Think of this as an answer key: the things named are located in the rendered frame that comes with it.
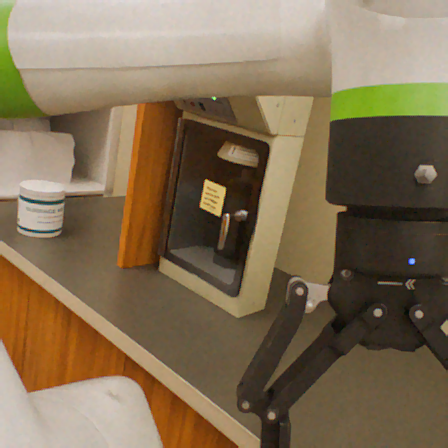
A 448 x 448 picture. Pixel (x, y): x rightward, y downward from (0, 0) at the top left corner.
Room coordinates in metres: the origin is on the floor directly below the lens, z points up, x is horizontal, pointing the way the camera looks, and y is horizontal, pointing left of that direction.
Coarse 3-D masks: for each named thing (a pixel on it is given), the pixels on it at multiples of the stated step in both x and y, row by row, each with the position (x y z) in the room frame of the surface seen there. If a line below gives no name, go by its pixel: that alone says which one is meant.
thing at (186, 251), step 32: (192, 128) 1.34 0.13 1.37; (192, 160) 1.32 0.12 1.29; (224, 160) 1.25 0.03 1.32; (256, 160) 1.19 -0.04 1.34; (192, 192) 1.31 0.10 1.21; (256, 192) 1.18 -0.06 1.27; (192, 224) 1.30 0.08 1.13; (192, 256) 1.28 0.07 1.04; (224, 256) 1.21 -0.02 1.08; (224, 288) 1.20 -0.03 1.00
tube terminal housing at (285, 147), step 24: (312, 96) 1.26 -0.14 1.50; (216, 120) 1.30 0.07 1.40; (288, 120) 1.20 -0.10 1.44; (288, 144) 1.22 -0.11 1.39; (288, 168) 1.23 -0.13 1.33; (264, 192) 1.18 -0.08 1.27; (288, 192) 1.25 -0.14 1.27; (264, 216) 1.19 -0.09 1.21; (264, 240) 1.21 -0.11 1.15; (168, 264) 1.36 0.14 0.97; (264, 264) 1.23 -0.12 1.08; (192, 288) 1.29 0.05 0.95; (216, 288) 1.23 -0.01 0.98; (240, 288) 1.18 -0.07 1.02; (264, 288) 1.24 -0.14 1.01; (240, 312) 1.18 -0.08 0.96
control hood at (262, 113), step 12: (252, 96) 1.11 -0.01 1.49; (264, 96) 1.12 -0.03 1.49; (276, 96) 1.15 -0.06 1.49; (180, 108) 1.36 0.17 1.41; (240, 108) 1.17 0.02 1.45; (252, 108) 1.14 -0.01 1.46; (264, 108) 1.13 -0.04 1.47; (276, 108) 1.16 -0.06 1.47; (240, 120) 1.20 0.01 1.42; (252, 120) 1.17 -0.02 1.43; (264, 120) 1.14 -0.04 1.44; (276, 120) 1.16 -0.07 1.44; (264, 132) 1.17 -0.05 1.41; (276, 132) 1.17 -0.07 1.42
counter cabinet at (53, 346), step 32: (0, 256) 1.44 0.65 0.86; (0, 288) 1.43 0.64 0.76; (32, 288) 1.31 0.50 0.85; (0, 320) 1.42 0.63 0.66; (32, 320) 1.30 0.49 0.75; (64, 320) 1.20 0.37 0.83; (32, 352) 1.29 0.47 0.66; (64, 352) 1.19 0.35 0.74; (96, 352) 1.10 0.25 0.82; (32, 384) 1.28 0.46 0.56; (160, 384) 0.95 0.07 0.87; (160, 416) 0.94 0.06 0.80; (192, 416) 0.88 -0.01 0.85
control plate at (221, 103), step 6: (180, 102) 1.32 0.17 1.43; (186, 102) 1.30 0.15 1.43; (204, 102) 1.25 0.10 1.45; (210, 102) 1.23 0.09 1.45; (216, 102) 1.21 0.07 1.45; (222, 102) 1.20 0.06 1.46; (186, 108) 1.32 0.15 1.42; (192, 108) 1.31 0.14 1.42; (198, 108) 1.29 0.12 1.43; (222, 108) 1.21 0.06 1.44; (228, 108) 1.20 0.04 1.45; (210, 114) 1.27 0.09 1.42; (216, 114) 1.25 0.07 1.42; (222, 114) 1.23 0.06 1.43; (228, 114) 1.21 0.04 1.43; (228, 120) 1.23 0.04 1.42; (234, 120) 1.21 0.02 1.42
